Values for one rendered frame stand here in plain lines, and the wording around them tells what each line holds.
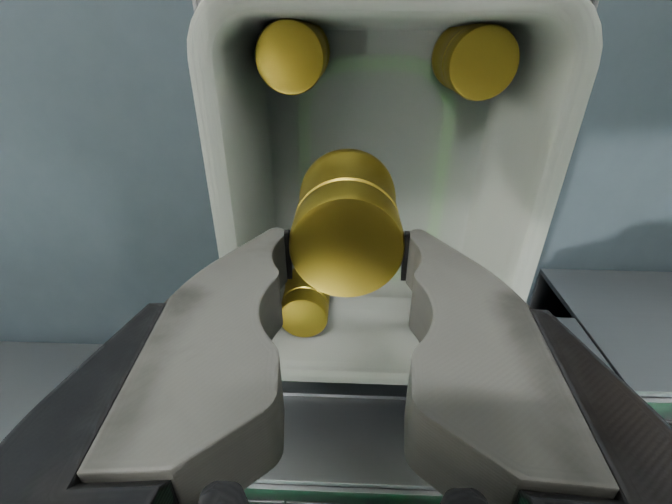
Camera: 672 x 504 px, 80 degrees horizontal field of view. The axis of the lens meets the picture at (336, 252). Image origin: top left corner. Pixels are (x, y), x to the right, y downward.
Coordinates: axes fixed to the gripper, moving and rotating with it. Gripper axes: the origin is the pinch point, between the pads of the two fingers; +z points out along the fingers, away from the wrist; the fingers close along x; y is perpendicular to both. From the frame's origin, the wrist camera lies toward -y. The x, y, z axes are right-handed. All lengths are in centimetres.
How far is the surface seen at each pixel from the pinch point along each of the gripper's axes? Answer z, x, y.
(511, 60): 10.4, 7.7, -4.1
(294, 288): 12.0, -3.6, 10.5
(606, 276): 15.3, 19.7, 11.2
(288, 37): 10.4, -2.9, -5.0
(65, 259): 16.9, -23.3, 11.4
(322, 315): 10.5, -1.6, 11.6
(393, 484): 4.4, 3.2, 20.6
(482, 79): 10.4, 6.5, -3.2
